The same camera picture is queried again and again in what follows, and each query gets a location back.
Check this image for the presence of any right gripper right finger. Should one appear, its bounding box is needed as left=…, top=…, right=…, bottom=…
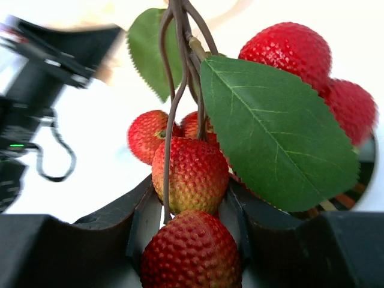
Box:
left=219, top=180, right=383, bottom=287

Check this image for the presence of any black rimmed white plate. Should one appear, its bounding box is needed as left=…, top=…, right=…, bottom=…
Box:
left=285, top=133, right=378, bottom=220

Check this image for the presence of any red fake lychee bunch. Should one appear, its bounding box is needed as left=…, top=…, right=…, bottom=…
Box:
left=127, top=0, right=379, bottom=288

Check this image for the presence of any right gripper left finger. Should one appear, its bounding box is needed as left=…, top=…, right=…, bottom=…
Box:
left=1, top=176, right=161, bottom=287

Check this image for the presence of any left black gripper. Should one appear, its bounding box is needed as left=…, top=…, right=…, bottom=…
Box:
left=1, top=16, right=123, bottom=212

